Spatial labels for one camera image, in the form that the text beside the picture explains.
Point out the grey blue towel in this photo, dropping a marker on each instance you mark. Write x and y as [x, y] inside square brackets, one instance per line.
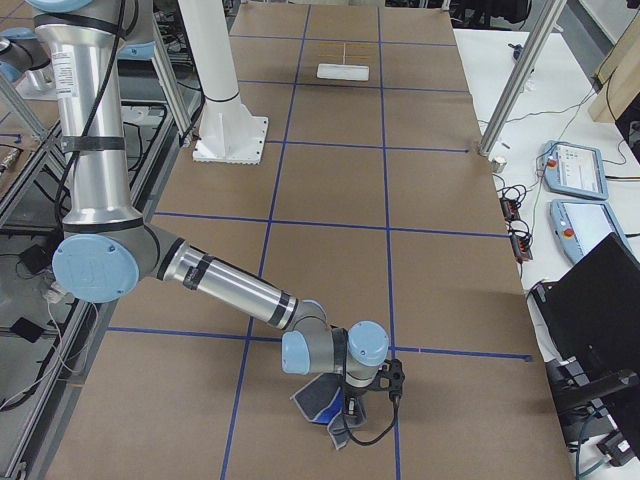
[320, 402]

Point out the blue teach pendant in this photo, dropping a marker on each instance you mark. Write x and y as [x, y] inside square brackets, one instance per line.
[574, 170]
[581, 225]

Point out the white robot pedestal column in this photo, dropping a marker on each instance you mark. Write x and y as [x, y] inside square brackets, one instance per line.
[228, 132]

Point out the upper blue teach pendant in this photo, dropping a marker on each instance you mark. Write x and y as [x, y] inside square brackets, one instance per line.
[574, 170]

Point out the aluminium frame post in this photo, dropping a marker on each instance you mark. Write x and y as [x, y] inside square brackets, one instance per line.
[532, 48]

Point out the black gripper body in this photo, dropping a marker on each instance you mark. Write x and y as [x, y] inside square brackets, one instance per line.
[353, 394]

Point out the black monitor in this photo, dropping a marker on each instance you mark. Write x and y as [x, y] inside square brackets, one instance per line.
[592, 315]

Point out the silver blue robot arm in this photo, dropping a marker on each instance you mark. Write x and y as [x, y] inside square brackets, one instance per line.
[23, 54]
[108, 247]

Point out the lower blue teach pendant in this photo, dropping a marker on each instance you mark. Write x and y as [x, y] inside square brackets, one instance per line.
[581, 225]

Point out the white towel rack wooden bars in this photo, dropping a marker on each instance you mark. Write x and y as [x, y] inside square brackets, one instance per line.
[344, 61]

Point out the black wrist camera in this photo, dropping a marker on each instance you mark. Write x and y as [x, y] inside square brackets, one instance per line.
[391, 378]

